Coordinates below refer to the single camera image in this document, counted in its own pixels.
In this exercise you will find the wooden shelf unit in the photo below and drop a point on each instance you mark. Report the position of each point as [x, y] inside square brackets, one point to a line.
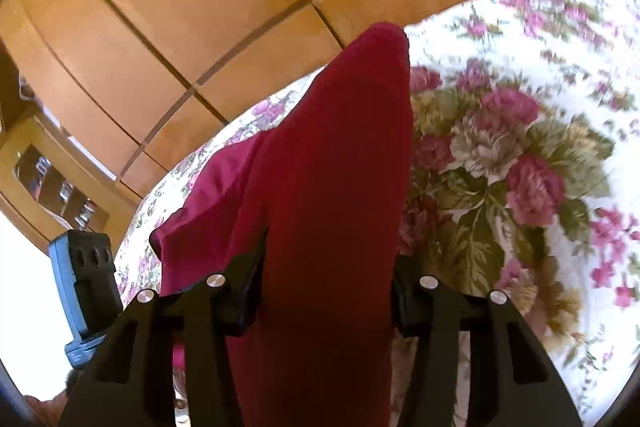
[46, 189]

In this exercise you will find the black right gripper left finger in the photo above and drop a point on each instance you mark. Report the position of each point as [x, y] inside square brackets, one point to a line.
[128, 381]

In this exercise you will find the floral bedspread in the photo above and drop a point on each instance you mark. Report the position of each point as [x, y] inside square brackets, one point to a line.
[525, 173]

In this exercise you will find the dark red knit sweater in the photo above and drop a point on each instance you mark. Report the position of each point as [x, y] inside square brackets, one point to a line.
[323, 193]

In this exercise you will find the wooden wardrobe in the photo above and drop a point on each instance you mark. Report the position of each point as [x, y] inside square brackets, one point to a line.
[133, 86]

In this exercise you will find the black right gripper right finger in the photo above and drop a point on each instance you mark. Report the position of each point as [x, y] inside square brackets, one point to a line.
[512, 379]

